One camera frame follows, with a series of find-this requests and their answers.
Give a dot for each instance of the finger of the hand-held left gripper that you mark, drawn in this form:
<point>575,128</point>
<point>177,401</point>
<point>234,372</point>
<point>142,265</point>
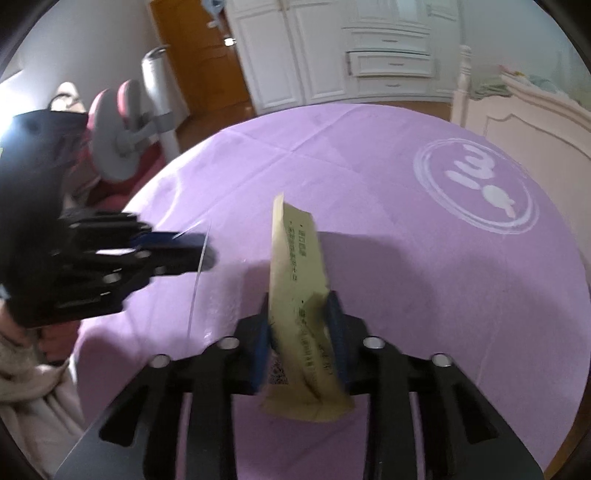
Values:
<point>180,263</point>
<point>171,240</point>

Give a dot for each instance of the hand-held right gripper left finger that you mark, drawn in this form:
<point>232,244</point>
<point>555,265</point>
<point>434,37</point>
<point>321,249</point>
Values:
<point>261,355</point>

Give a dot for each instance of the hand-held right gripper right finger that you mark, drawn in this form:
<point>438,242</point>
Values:
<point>337,341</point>

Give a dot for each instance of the clear plastic sheet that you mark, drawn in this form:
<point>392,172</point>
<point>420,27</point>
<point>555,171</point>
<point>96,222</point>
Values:
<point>202,261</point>

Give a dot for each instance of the long beige packet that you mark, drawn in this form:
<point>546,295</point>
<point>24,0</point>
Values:
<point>298,277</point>

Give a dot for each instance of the person's left forearm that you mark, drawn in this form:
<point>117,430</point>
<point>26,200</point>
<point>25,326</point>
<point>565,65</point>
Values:
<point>32,401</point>

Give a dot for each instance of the person's left hand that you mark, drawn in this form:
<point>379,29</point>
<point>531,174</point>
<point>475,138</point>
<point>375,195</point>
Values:
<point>57,344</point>

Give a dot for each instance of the white bag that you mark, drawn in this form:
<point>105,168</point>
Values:
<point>69,104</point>

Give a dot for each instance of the pink grey study chair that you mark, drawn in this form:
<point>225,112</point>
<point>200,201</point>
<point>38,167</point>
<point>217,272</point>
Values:
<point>113,147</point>

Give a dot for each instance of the purple table mat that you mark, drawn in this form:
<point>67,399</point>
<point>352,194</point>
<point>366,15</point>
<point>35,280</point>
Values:
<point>392,207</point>

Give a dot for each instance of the wooden door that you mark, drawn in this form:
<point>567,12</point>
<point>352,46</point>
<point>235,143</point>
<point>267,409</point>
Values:
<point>207,69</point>

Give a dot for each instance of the white wardrobe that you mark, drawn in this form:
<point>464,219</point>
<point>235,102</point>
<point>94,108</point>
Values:
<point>300,55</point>

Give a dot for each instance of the blue plastic bag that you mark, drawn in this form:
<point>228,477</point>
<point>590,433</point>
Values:
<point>214,5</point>

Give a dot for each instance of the light green blanket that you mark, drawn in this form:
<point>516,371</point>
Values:
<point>489,90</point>

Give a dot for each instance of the blue white bedding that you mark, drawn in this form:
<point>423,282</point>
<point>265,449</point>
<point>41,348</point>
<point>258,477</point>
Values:
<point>540,83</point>

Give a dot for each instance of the cream bed frame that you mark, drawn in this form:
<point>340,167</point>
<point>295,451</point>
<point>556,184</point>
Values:
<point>531,124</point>

